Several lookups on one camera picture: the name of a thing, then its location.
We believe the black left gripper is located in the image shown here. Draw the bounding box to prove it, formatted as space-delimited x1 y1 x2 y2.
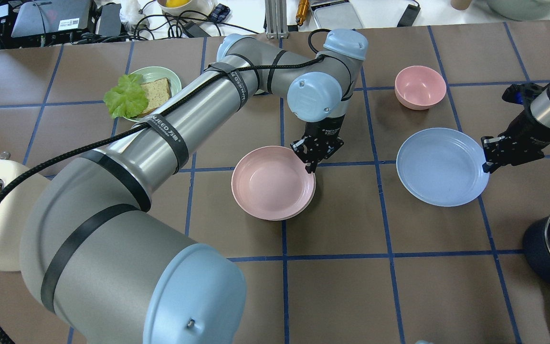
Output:
290 115 345 174

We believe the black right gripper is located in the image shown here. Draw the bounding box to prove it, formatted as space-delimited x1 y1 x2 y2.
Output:
481 83 550 174

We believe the pink plate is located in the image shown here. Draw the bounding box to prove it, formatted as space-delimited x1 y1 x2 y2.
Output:
231 146 317 221

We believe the blue plate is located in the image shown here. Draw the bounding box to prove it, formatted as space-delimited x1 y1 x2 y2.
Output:
396 127 490 207

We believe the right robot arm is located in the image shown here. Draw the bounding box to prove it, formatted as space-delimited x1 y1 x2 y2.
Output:
481 83 550 173

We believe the pink bowl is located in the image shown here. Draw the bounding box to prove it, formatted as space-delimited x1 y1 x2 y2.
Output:
394 65 447 110

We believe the kitchen scale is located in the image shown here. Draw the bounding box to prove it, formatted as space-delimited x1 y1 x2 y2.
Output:
310 0 364 29

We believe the bread slice on plate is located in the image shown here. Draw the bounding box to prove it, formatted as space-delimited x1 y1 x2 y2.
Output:
138 78 171 118

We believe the black power adapter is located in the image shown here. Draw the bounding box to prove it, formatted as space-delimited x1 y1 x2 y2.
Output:
397 4 421 27

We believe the green plate with food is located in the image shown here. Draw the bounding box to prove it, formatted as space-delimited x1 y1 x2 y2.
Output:
129 66 182 122

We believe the green lettuce leaf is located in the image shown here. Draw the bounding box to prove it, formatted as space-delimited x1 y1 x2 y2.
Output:
103 74 148 119

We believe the white toaster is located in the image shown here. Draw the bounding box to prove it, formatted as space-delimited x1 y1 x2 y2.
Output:
0 159 50 271

